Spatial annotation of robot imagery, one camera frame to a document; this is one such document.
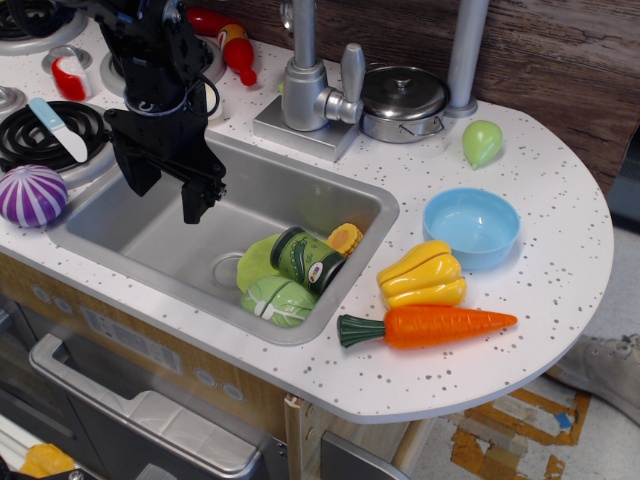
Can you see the yellow object bottom left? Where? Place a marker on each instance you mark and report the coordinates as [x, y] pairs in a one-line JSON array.
[[43, 460]]

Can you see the blue handled toy knife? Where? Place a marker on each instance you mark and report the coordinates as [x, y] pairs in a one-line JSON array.
[[70, 141]]

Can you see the orange toy carrot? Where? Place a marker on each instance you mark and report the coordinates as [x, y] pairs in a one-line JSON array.
[[413, 327]]

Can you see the red toy chili pepper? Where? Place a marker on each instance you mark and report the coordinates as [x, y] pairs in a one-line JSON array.
[[208, 22]]

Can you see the grey metal pole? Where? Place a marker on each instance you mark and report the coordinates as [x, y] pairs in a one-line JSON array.
[[468, 35]]

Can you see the silver toy faucet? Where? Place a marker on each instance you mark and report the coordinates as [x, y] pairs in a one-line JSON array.
[[311, 116]]

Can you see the green toy pear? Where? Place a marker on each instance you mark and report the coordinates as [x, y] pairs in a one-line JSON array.
[[481, 141]]

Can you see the grey oven door handle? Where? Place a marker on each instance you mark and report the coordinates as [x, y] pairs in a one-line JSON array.
[[147, 436]]

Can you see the red toy ketchup bottle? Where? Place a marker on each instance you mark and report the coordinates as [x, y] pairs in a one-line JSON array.
[[238, 52]]

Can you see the silver toy sink basin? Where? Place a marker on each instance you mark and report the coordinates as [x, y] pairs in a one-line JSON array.
[[145, 237]]

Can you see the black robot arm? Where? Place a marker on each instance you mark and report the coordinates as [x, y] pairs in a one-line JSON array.
[[161, 58]]

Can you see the grey sneaker shoe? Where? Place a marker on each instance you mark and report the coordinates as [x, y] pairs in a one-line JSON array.
[[606, 368]]

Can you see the green toy pea can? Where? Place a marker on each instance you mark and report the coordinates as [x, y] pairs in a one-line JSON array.
[[300, 256]]

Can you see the back left black stove burner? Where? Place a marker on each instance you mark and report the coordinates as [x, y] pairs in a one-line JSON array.
[[38, 26]]

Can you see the small steel pot with lid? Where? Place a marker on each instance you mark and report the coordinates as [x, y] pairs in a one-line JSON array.
[[402, 104]]

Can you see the yellow toy bell pepper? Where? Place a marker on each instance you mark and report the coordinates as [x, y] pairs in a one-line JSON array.
[[428, 275]]

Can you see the yellow toy corn piece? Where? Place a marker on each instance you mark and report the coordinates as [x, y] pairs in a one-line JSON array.
[[345, 238]]

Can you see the cream toy mayonnaise bottle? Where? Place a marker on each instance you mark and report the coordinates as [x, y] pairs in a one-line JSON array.
[[214, 104]]

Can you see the light blue plastic bowl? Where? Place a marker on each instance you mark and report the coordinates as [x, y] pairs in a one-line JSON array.
[[479, 226]]

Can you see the red white toy cheese wedge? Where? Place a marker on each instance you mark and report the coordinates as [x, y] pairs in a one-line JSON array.
[[70, 79]]

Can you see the purple striped toy onion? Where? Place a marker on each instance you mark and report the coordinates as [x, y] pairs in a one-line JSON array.
[[32, 195]]

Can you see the silver stove knob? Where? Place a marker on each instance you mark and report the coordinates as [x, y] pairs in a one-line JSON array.
[[11, 100]]

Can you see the green toy cabbage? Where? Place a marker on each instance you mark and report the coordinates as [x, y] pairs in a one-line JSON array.
[[278, 300]]

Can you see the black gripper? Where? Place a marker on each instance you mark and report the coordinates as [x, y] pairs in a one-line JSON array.
[[147, 146]]

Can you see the light green toy lettuce leaf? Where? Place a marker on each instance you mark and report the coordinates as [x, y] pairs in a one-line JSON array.
[[255, 263]]

